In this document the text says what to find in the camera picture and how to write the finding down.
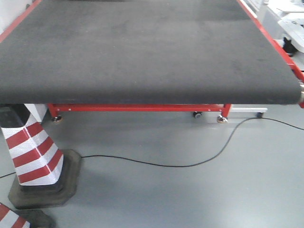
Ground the white cart base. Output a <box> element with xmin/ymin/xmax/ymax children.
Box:
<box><xmin>192</xmin><ymin>107</ymin><xmax>268</xmax><ymax>119</ymax></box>

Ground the red white striped cone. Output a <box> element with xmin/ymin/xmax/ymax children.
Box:
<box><xmin>0</xmin><ymin>113</ymin><xmax>81</xmax><ymax>209</ymax></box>

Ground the black control box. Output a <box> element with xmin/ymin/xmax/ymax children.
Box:
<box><xmin>0</xmin><ymin>104</ymin><xmax>30</xmax><ymax>128</ymax></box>

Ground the white machine at right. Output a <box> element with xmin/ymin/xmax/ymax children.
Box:
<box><xmin>277</xmin><ymin>11</ymin><xmax>304</xmax><ymax>57</ymax></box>

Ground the black floor cable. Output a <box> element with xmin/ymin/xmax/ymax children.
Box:
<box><xmin>0</xmin><ymin>116</ymin><xmax>304</xmax><ymax>179</ymax></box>

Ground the red conveyor frame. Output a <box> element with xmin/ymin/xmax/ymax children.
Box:
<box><xmin>0</xmin><ymin>0</ymin><xmax>304</xmax><ymax>124</ymax></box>

